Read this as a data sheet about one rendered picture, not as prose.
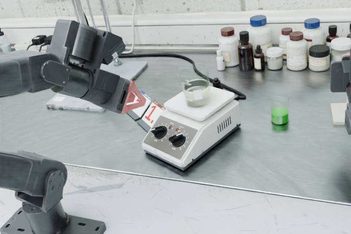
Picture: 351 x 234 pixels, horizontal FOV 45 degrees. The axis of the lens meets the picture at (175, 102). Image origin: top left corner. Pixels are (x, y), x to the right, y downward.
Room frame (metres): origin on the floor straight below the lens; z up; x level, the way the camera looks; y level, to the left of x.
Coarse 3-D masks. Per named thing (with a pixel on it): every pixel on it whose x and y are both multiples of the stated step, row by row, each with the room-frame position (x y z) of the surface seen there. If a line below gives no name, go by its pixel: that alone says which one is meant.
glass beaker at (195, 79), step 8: (192, 64) 0.83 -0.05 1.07; (200, 64) 0.83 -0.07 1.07; (184, 72) 0.83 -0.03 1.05; (192, 72) 0.83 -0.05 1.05; (200, 72) 0.83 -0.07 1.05; (184, 80) 0.78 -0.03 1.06; (192, 80) 0.77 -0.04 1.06; (200, 80) 0.77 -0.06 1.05; (208, 80) 0.79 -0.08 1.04; (184, 88) 0.79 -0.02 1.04; (192, 88) 0.77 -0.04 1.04; (200, 88) 0.77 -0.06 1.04; (208, 88) 0.79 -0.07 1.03; (184, 96) 0.79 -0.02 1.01; (192, 96) 0.78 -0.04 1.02; (200, 96) 0.77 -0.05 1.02; (208, 96) 0.78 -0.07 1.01; (192, 104) 0.78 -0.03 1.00; (200, 104) 0.77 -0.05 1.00; (208, 104) 0.78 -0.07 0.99
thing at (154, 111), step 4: (152, 104) 0.93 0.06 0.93; (152, 108) 0.92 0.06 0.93; (156, 108) 0.91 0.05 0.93; (148, 112) 0.92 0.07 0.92; (152, 112) 0.91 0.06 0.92; (156, 112) 0.90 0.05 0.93; (160, 112) 0.89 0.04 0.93; (144, 116) 0.92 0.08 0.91; (148, 116) 0.91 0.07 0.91; (152, 116) 0.90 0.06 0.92; (156, 116) 0.89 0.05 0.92; (148, 120) 0.90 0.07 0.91; (152, 120) 0.89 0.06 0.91; (152, 124) 0.88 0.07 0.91
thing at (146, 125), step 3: (150, 105) 0.93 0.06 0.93; (138, 120) 0.92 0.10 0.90; (141, 120) 0.91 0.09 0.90; (144, 120) 0.91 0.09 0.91; (138, 123) 0.90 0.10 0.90; (141, 123) 0.90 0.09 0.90; (144, 123) 0.90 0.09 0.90; (147, 123) 0.89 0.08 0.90; (144, 126) 0.88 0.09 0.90; (147, 126) 0.88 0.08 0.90; (150, 126) 0.88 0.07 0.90; (144, 129) 0.87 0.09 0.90; (147, 129) 0.87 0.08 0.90
